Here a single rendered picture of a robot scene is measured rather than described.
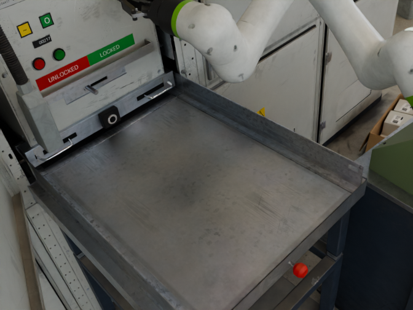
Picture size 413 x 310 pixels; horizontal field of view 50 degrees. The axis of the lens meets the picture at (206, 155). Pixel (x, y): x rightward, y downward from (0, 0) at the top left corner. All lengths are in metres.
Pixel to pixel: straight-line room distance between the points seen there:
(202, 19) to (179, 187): 0.44
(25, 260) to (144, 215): 0.30
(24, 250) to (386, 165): 0.97
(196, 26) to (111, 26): 0.41
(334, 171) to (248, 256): 0.34
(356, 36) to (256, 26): 0.38
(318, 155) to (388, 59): 0.31
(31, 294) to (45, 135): 0.39
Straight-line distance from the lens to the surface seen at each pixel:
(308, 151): 1.20
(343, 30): 1.39
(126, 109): 1.44
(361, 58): 1.38
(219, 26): 0.98
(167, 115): 1.43
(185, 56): 1.48
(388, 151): 1.28
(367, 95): 2.71
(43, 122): 1.18
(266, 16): 1.12
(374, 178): 1.33
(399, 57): 1.25
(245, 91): 1.73
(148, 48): 1.37
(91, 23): 1.29
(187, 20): 1.01
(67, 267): 1.60
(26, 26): 1.21
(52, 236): 1.49
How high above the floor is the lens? 1.67
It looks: 41 degrees down
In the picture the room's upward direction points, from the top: 8 degrees counter-clockwise
